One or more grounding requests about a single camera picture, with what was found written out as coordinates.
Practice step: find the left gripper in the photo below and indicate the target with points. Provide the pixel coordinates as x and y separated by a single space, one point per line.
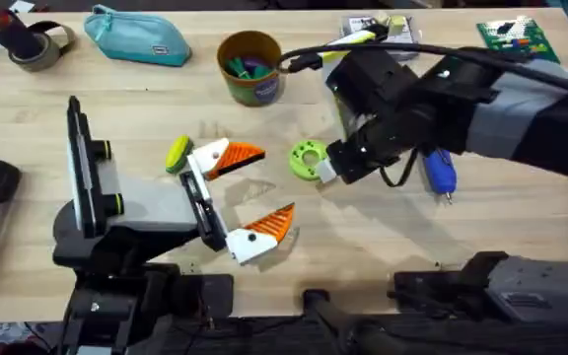
156 202

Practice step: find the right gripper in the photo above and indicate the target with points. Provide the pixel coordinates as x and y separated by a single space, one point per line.
412 128

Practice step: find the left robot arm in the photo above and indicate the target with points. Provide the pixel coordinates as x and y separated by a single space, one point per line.
111 305

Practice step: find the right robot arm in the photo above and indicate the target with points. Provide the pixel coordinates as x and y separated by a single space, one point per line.
511 118

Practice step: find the yellow green toy vegetable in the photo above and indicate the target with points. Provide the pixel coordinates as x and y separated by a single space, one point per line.
178 154

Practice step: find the green disc with holes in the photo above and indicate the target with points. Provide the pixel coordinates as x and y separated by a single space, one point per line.
300 163

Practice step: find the brown tub with toys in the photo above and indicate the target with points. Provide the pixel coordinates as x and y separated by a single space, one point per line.
249 69

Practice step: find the clear bag with parts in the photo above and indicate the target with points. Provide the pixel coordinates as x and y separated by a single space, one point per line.
402 29

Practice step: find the left wrist upright plate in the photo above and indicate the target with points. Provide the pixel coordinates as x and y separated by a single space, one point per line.
81 163

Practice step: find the teal zip pouch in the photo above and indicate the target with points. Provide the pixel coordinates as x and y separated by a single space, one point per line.
136 37

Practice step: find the green board with blocks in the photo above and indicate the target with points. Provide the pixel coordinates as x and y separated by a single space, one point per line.
518 37

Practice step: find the grey tape roll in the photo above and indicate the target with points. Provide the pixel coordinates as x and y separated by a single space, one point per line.
42 56

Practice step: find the dark tool in tape roll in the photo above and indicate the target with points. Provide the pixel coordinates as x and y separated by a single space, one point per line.
15 34

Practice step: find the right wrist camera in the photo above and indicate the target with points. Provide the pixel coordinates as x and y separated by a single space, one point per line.
373 84

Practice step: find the black rail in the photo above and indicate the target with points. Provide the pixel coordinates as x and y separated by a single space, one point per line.
274 335

